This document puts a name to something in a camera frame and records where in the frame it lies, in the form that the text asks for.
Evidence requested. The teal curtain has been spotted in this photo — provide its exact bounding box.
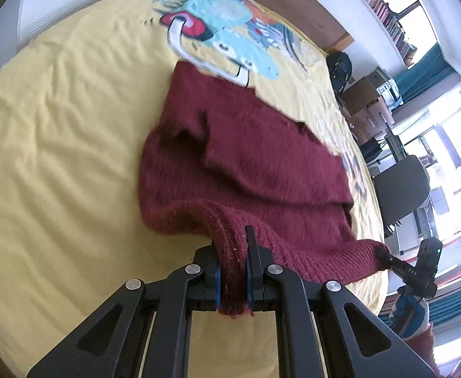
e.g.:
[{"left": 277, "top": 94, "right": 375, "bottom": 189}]
[{"left": 396, "top": 43, "right": 461, "bottom": 103}]

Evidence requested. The window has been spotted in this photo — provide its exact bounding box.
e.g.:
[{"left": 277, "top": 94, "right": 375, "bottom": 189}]
[{"left": 392, "top": 87, "right": 461, "bottom": 245}]

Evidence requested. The row of books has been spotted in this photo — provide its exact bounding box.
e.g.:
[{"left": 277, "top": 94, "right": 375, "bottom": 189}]
[{"left": 339, "top": 0, "right": 418, "bottom": 67}]

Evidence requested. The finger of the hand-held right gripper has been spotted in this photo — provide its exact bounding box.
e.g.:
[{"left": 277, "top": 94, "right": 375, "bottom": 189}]
[{"left": 376, "top": 244, "right": 419, "bottom": 284}]

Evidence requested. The wooden headboard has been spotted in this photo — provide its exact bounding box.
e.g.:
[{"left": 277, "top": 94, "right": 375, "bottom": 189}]
[{"left": 199, "top": 0, "right": 355, "bottom": 54}]

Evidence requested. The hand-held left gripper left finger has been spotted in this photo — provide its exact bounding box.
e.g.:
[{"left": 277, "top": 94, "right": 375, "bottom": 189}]
[{"left": 27, "top": 244, "right": 221, "bottom": 378}]

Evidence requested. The maroon knitted sweater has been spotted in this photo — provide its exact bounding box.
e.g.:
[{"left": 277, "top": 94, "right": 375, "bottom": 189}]
[{"left": 138, "top": 61, "right": 393, "bottom": 318}]

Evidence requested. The wooden drawer unit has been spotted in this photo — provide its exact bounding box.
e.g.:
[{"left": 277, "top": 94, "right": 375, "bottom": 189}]
[{"left": 345, "top": 79, "right": 397, "bottom": 142}]

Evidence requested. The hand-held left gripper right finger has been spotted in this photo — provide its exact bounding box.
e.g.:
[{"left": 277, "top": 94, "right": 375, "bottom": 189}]
[{"left": 245, "top": 226, "right": 436, "bottom": 378}]

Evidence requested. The black backpack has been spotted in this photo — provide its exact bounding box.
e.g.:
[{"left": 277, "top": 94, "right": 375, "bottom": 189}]
[{"left": 326, "top": 51, "right": 353, "bottom": 95}]

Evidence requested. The grey office chair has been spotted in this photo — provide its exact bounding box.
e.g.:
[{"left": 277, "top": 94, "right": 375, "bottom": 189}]
[{"left": 372, "top": 154, "right": 432, "bottom": 245}]

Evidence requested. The grey printer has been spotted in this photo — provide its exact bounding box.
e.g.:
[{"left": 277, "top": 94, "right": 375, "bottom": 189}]
[{"left": 372, "top": 69, "right": 403, "bottom": 107}]

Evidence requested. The person's right hand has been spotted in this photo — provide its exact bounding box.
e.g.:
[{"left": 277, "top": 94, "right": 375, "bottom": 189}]
[{"left": 388, "top": 287, "right": 430, "bottom": 339}]

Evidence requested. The yellow printed bedspread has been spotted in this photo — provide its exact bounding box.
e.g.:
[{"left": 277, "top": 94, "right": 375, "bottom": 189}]
[{"left": 0, "top": 0, "right": 389, "bottom": 378}]

